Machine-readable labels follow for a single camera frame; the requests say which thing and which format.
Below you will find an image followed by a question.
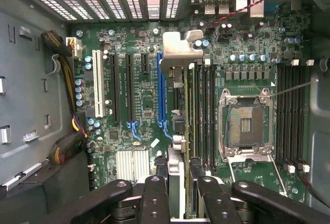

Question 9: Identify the silver chipset heat sink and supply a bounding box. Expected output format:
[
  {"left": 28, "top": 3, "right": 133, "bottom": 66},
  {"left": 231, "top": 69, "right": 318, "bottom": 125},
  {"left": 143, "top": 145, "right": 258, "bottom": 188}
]
[{"left": 115, "top": 149, "right": 150, "bottom": 183}]

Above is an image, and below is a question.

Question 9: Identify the open black PC case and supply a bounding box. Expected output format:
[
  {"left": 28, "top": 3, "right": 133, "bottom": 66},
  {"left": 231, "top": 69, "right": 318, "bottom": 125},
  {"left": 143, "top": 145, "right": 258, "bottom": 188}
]
[{"left": 0, "top": 0, "right": 330, "bottom": 224}]

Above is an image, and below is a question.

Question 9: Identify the white expansion slot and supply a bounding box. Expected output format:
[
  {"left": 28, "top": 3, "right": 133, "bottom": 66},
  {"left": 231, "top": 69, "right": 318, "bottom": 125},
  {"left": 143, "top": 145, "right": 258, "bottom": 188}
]
[{"left": 92, "top": 49, "right": 106, "bottom": 118}]

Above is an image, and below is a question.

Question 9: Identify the thin metal locking lever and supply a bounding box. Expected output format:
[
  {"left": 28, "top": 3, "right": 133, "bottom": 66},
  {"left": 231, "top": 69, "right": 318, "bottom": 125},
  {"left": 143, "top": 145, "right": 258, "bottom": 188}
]
[{"left": 268, "top": 79, "right": 320, "bottom": 98}]

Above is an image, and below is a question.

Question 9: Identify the red black twisted wire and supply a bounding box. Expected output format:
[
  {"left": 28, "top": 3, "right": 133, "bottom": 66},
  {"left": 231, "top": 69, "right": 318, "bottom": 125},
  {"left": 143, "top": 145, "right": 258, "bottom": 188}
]
[{"left": 207, "top": 0, "right": 283, "bottom": 30}]

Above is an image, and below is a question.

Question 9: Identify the white power connector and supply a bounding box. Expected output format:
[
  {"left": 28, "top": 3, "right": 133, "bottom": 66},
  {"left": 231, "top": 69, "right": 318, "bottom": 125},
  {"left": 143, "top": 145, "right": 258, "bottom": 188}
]
[{"left": 65, "top": 37, "right": 83, "bottom": 58}]

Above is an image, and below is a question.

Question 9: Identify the black RAM slot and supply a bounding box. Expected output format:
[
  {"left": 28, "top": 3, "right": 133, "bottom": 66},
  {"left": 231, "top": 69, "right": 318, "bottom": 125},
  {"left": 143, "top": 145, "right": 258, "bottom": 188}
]
[
  {"left": 197, "top": 61, "right": 204, "bottom": 169},
  {"left": 299, "top": 60, "right": 314, "bottom": 173},
  {"left": 284, "top": 63, "right": 296, "bottom": 174},
  {"left": 210, "top": 61, "right": 218, "bottom": 172},
  {"left": 277, "top": 63, "right": 286, "bottom": 169},
  {"left": 203, "top": 58, "right": 211, "bottom": 170},
  {"left": 291, "top": 60, "right": 300, "bottom": 173}
]

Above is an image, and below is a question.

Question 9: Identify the black plastic shroud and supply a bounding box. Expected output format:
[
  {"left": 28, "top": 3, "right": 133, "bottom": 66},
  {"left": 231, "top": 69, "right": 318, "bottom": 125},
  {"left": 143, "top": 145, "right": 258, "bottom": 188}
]
[{"left": 0, "top": 154, "right": 91, "bottom": 224}]

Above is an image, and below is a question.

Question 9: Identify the blue expansion slot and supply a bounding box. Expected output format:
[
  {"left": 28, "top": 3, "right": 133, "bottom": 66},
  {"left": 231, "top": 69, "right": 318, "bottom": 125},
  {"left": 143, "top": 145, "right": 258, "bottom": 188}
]
[{"left": 156, "top": 52, "right": 168, "bottom": 128}]

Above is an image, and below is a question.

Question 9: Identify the green motherboard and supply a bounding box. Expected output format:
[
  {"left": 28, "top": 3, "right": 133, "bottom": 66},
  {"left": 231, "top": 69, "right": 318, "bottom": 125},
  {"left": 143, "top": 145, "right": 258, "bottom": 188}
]
[{"left": 69, "top": 15, "right": 311, "bottom": 201}]

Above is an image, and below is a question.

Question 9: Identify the CPU socket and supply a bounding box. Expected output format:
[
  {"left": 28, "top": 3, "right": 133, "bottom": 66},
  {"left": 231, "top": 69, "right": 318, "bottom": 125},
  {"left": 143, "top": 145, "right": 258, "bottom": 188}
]
[{"left": 218, "top": 87, "right": 274, "bottom": 163}]

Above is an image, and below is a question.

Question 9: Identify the short black expansion slot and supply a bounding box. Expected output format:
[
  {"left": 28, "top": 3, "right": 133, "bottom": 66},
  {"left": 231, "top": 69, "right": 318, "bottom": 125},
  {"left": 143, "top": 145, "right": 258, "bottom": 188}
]
[{"left": 140, "top": 53, "right": 150, "bottom": 75}]

